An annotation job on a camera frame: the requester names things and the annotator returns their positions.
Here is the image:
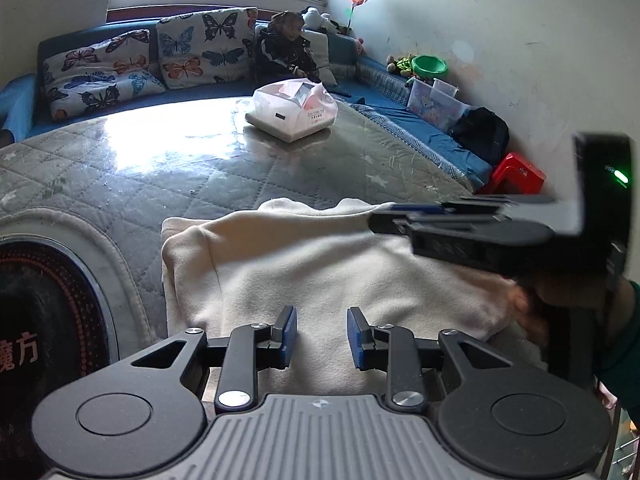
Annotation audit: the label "person's right forearm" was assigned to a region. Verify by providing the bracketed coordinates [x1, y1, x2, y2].
[594, 279, 640, 402]

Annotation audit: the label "white pillow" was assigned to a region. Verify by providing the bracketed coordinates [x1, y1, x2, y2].
[304, 29, 342, 87]

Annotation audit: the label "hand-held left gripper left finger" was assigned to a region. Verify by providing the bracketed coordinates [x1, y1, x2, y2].
[129, 306, 298, 411]

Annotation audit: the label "green yellow plush toy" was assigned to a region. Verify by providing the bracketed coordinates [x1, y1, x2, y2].
[385, 53, 419, 79]

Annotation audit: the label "round built-in hotpot stove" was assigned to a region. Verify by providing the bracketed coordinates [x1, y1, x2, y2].
[0, 204, 169, 362]

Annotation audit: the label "green plastic basin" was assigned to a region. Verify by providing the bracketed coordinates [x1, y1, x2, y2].
[410, 54, 449, 82]

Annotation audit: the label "blue sofa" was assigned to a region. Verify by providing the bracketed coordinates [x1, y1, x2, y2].
[0, 7, 497, 194]

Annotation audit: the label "black round induction cooker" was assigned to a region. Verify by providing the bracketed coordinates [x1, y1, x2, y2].
[0, 240, 121, 467]

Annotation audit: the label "clear plastic storage box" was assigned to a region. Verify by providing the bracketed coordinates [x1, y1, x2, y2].
[405, 77, 474, 134]

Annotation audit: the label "cream towel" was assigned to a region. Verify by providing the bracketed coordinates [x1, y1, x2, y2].
[160, 197, 552, 377]

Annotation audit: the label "red plastic stool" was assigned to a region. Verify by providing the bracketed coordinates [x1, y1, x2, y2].
[474, 152, 548, 197]

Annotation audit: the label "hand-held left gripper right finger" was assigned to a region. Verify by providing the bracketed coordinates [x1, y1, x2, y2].
[346, 306, 549, 411]

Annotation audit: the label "butterfly print cushion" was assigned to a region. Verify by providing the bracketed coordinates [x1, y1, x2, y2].
[42, 29, 167, 122]
[155, 7, 259, 92]

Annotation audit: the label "black backpack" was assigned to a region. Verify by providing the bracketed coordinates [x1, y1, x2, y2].
[449, 107, 511, 167]

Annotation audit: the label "white pink tissue pack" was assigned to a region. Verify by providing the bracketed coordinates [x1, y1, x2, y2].
[244, 78, 339, 143]

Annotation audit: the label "grey quilted table cover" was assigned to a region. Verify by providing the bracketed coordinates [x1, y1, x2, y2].
[0, 95, 479, 313]

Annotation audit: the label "person's right hand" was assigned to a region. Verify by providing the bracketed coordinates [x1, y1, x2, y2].
[504, 279, 551, 349]

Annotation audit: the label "white plush toy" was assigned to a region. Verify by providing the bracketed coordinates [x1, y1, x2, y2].
[299, 5, 347, 36]

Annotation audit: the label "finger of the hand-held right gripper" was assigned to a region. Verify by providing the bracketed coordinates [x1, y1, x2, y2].
[387, 200, 517, 217]
[368, 211, 451, 237]

